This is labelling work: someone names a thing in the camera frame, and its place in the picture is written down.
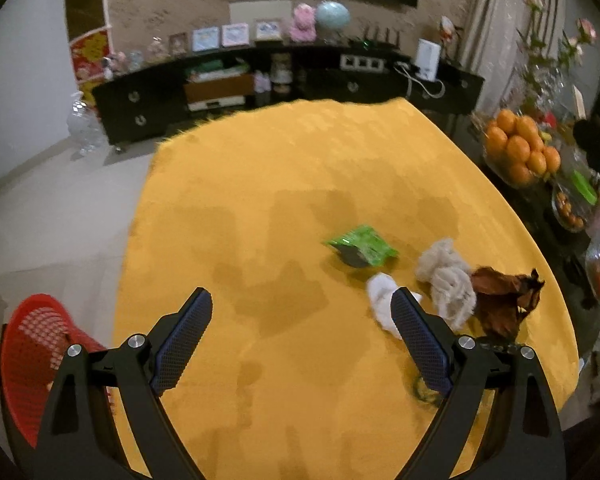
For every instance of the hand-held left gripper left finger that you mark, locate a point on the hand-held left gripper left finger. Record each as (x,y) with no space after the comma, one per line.
(185,340)

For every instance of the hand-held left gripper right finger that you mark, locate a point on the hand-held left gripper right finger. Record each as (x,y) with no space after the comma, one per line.
(420,345)

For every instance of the clear wrapper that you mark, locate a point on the clear wrapper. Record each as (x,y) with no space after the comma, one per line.
(422,390)

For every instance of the white tissue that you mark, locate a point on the white tissue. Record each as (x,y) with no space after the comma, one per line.
(382,295)

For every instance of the white fluffy cloth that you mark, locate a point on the white fluffy cloth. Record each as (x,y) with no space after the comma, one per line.
(447,280)

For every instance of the brown wrapper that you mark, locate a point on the brown wrapper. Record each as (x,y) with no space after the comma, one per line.
(505,300)

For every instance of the green snack packet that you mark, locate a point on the green snack packet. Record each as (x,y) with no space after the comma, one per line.
(362,242)

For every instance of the red mesh basket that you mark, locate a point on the red mesh basket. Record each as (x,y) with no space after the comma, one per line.
(30,340)

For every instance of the dark side table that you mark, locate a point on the dark side table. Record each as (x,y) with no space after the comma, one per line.
(545,225)

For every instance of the yellow tablecloth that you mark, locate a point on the yellow tablecloth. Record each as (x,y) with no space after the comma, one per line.
(280,185)

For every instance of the bowl of small fruits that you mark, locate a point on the bowl of small fruits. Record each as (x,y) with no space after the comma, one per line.
(570,210)

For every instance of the clear water jug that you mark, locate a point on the clear water jug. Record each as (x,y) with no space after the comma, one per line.
(85,127)

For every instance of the black television cabinet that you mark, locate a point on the black television cabinet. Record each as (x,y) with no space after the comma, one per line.
(140,105)

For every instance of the white set-top box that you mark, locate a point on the white set-top box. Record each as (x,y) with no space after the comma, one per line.
(220,102)

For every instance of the small white bottles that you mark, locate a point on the small white bottles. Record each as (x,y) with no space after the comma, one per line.
(261,82)

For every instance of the green and white boxes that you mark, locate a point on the green and white boxes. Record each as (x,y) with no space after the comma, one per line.
(217,71)

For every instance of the white round robot toy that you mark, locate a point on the white round robot toy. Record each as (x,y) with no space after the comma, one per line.
(108,67)

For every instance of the decorated jar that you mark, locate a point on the decorated jar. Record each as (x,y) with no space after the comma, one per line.
(281,72)

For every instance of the white upright device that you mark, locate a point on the white upright device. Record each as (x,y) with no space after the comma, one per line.
(427,59)

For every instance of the white socket strip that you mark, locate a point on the white socket strip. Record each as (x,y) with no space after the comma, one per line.
(362,61)

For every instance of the pink snow globe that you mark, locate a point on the pink snow globe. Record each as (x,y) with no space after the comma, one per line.
(157,50)

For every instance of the black router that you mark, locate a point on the black router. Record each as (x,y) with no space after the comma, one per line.
(375,41)

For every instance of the small red and white figurine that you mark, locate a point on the small red and white figurine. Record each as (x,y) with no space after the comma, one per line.
(447,32)

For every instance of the beige curtain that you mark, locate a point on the beige curtain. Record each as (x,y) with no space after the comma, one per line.
(495,20)

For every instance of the pink plush toy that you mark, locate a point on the pink plush toy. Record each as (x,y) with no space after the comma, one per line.
(301,24)

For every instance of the pale blue globe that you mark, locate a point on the pale blue globe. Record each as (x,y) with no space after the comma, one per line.
(332,17)

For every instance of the red and gold wall hanging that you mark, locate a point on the red and gold wall hanging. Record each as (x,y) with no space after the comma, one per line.
(90,94)

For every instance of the small blue frame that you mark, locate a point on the small blue frame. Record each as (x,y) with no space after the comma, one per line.
(135,60)

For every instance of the small dark photo frame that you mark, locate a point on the small dark photo frame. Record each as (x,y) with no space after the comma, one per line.
(178,44)

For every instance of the red festive wall poster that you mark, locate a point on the red festive wall poster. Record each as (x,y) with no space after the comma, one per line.
(91,55)

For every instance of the blue picture frame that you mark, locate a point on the blue picture frame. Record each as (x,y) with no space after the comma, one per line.
(206,39)

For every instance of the pink picture frame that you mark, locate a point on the pink picture frame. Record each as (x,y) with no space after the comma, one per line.
(235,35)

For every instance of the wooden picture frame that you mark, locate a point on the wooden picture frame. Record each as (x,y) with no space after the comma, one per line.
(268,30)

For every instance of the white wall panel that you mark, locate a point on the white wall panel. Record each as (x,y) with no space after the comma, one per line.
(260,11)

